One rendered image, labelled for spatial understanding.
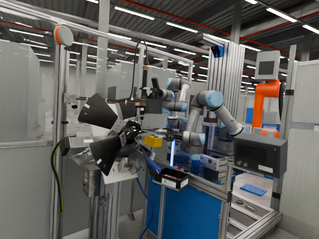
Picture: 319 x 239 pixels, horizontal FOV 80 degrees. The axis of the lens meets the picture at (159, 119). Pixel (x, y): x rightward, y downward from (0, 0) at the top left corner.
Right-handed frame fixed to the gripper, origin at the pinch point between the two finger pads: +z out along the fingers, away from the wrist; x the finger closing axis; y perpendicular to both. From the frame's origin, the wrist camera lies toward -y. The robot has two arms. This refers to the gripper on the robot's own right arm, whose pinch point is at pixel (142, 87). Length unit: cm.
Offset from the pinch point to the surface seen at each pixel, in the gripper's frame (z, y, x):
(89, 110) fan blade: 31.1, 18.6, 16.4
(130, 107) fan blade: -1.7, 15.4, 13.6
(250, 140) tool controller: -18, 28, -72
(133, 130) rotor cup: 10.3, 30.2, -5.0
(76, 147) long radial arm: 41, 42, 13
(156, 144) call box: -39, 49, 15
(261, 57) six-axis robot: -386, -116, 15
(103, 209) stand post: 3, 106, 34
